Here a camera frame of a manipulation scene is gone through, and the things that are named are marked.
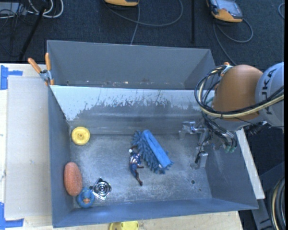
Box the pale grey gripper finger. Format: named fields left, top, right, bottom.
left=191, top=151, right=209, bottom=170
left=179, top=121, right=198, bottom=139

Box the blue scrubbing brush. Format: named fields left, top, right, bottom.
left=131, top=129, right=174, bottom=175

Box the blue toy action figure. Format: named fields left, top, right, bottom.
left=128, top=145, right=145, bottom=187

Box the grey metal bin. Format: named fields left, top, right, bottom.
left=46, top=39, right=259, bottom=229

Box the silver square ringed packet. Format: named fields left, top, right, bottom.
left=91, top=177, right=112, bottom=201

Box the yellow toy wheel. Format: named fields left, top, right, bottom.
left=71, top=126, right=91, bottom=146

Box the blue rubber duck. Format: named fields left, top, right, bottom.
left=76, top=187, right=96, bottom=209

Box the orange oval scrubber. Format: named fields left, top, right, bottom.
left=63, top=161, right=84, bottom=197

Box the pale wood flat board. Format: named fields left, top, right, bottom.
left=4, top=76, right=54, bottom=221

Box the black cylinder on white bracket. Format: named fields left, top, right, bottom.
left=244, top=120, right=268, bottom=136

